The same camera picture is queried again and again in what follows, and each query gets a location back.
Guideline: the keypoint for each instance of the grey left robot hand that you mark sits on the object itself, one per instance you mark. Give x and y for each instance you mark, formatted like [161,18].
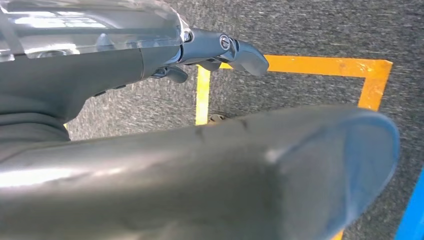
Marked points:
[165,185]

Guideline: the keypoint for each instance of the blue metal shelf rack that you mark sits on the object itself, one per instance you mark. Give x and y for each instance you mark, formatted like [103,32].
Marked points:
[414,215]

